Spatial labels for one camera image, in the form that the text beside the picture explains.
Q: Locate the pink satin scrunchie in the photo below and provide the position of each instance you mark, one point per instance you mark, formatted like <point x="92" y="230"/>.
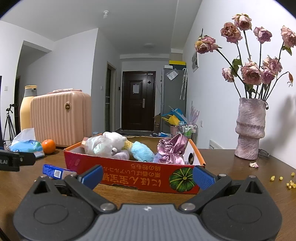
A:
<point x="172" y="149"/>

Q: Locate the fallen pink petal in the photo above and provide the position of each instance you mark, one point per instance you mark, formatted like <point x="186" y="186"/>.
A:
<point x="253" y="165"/>

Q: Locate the yellow thermos jug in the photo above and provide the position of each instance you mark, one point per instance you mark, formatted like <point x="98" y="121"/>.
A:
<point x="25" y="109"/>

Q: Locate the dark entrance door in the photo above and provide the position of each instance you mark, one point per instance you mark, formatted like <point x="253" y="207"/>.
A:
<point x="138" y="100"/>

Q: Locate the red cardboard box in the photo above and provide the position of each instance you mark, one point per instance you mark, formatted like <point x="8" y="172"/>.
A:
<point x="145" y="176"/>

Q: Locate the clear plastic bag bundle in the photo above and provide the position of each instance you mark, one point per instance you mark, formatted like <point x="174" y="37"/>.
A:
<point x="99" y="146"/>

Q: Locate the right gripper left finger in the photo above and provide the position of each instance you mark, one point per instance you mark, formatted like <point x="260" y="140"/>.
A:
<point x="82" y="187"/>

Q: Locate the blue small box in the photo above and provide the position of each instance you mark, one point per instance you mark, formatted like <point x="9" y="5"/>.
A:
<point x="57" y="172"/>

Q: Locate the pink ribbed suitcase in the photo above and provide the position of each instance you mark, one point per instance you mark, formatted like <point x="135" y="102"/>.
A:
<point x="63" y="116"/>

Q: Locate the grey refrigerator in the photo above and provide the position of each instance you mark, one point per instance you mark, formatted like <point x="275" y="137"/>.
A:
<point x="172" y="89"/>

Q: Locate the wire storage cart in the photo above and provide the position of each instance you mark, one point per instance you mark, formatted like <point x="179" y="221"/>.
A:
<point x="189" y="131"/>

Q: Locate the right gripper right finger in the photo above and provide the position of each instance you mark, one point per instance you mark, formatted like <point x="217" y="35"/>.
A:
<point x="212" y="186"/>

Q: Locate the pink textured vase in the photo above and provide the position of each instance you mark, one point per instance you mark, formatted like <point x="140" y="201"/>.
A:
<point x="250" y="127"/>

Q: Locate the lilac fluffy scrunchie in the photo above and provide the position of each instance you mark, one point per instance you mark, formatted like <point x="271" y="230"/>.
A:
<point x="122" y="155"/>

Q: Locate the purple knit pouch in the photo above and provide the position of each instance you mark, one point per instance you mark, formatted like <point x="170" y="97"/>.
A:
<point x="157" y="157"/>

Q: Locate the white yellow plush toy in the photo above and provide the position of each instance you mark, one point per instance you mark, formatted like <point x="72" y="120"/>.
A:
<point x="118" y="142"/>

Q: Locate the light blue plush toy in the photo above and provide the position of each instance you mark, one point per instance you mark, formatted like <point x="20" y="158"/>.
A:
<point x="142" y="152"/>

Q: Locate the black tripod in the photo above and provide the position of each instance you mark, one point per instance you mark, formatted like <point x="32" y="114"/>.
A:
<point x="9" y="125"/>

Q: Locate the orange fruit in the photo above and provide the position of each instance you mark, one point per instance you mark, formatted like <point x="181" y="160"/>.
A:
<point x="48" y="146"/>

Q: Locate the dried pink roses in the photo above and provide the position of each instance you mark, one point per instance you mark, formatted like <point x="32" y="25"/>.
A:
<point x="258" y="78"/>

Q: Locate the yellow box on fridge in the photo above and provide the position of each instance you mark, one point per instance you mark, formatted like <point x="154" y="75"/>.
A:
<point x="177" y="63"/>

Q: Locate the blue tissue pack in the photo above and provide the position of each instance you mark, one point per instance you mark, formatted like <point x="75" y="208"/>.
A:
<point x="26" y="142"/>

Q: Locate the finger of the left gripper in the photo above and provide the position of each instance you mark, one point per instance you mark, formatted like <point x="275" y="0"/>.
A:
<point x="27" y="159"/>

